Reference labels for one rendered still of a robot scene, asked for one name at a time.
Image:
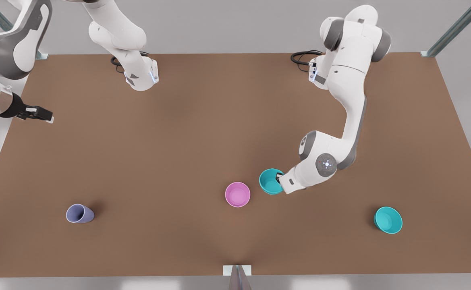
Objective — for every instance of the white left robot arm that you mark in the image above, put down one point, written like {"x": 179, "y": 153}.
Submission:
{"x": 350, "y": 80}

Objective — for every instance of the pink bowl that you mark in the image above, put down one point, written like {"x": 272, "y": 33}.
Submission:
{"x": 237, "y": 194}

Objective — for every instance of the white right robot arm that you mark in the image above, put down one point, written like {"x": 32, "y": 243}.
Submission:
{"x": 116, "y": 36}

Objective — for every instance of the purple cup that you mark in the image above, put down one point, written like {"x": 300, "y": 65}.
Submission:
{"x": 79, "y": 214}

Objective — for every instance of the teal blue bowl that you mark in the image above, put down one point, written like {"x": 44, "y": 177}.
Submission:
{"x": 268, "y": 183}
{"x": 388, "y": 220}

